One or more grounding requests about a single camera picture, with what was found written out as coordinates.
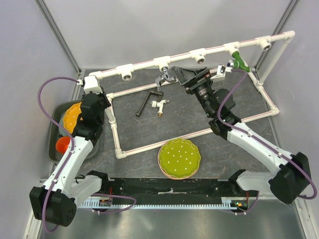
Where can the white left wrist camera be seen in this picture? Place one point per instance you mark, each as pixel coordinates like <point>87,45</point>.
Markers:
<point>90,84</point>

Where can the orange plastic cup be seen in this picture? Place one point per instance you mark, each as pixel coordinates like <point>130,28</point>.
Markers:
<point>62,144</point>

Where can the white plastic faucet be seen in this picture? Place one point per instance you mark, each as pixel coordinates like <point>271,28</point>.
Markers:
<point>159,105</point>

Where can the pink rimmed plate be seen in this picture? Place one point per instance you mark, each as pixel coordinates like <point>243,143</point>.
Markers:
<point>179,165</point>

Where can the orange dotted plate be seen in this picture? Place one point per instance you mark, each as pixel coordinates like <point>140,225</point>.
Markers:
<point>70,118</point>

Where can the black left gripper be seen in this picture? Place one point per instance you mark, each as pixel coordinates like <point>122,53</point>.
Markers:
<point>103,96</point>

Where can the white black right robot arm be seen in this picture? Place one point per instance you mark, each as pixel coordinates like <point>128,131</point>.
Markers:
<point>288,175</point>

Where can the white PVC pipe frame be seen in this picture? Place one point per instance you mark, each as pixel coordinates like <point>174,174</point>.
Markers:
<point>199,56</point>

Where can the green dotted plate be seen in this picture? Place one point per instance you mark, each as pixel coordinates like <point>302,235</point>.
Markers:
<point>179,145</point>

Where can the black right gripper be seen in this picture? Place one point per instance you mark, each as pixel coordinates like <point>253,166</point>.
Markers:
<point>202,77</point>

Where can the grey cable duct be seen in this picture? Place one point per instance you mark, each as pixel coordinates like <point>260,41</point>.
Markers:
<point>165,202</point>

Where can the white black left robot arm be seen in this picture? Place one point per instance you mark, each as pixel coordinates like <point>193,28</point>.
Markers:
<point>57,200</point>

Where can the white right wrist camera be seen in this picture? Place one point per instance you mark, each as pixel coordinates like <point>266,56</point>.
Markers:
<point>220,73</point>

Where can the green plastic faucet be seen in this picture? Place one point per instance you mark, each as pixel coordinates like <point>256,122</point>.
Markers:
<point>238,63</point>

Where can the dark grey tray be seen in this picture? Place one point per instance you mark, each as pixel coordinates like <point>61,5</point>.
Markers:
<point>57,115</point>

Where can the chrome metal faucet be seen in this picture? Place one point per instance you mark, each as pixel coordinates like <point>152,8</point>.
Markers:
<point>165,77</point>

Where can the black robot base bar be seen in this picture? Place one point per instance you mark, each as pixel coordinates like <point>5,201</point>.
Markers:
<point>143,187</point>

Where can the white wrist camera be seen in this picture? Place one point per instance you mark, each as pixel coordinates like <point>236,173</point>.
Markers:
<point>220,73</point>
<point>90,84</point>

